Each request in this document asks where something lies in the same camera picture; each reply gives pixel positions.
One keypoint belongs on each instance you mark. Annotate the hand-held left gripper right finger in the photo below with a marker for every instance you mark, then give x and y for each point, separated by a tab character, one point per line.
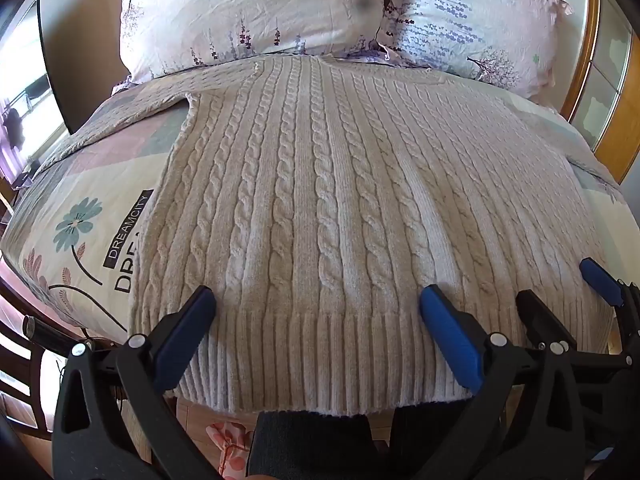
450	335

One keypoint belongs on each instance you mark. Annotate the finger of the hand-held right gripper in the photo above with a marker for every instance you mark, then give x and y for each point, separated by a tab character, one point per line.
542	317
602	282

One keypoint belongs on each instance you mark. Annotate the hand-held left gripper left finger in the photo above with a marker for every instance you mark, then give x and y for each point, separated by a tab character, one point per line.
182	337

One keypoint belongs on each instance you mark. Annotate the pink floral slipper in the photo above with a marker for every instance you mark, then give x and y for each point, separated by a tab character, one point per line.
230	447

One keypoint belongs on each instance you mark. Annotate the dark wooden chair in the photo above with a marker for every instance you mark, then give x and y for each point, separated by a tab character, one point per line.
30	360

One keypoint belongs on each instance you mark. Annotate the floral printed bedsheet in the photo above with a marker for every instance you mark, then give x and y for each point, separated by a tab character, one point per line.
75	210

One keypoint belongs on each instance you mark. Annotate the person's dark trouser legs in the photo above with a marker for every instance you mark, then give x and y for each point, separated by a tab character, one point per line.
320	445

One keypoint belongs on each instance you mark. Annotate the wooden headboard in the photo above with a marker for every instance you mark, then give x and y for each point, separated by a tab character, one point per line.
597	75

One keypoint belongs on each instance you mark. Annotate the floral white pillow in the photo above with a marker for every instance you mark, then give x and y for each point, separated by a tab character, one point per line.
245	10
475	20

